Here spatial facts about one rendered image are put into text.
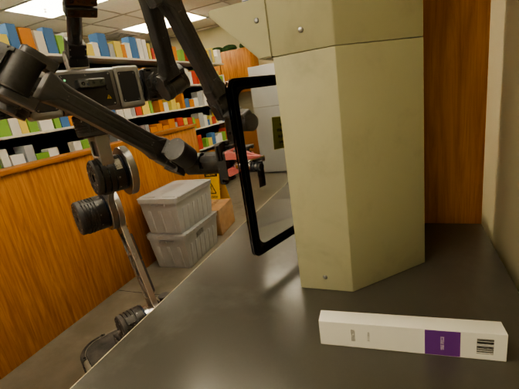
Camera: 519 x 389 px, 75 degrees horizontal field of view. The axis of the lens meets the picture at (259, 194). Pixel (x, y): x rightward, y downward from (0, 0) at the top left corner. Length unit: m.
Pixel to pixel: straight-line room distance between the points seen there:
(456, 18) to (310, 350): 0.80
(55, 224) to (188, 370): 2.15
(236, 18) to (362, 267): 0.53
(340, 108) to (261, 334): 0.43
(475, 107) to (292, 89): 0.52
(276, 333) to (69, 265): 2.24
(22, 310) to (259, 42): 2.29
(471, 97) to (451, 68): 0.09
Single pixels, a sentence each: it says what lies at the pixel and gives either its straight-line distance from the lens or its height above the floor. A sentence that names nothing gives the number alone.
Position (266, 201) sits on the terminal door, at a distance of 0.80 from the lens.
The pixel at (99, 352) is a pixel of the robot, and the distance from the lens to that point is 2.04.
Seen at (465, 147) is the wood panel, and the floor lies 1.15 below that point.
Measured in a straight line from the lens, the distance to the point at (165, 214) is 2.95.
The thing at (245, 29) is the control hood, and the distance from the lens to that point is 0.68.
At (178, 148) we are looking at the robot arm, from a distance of 0.84.
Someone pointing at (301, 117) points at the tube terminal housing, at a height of 1.30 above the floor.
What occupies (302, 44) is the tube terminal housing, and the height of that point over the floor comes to 1.42.
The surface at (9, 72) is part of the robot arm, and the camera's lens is 0.82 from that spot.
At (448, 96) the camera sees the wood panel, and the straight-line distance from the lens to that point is 1.00.
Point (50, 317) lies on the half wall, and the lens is 2.76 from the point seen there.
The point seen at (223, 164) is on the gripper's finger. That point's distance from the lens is 0.84.
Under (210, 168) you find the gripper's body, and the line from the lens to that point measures 0.87.
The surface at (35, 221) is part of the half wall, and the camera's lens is 2.60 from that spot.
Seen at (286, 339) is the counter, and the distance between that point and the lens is 0.65.
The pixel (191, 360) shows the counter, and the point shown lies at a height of 0.94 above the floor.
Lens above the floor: 1.35
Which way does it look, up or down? 16 degrees down
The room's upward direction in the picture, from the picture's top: 8 degrees counter-clockwise
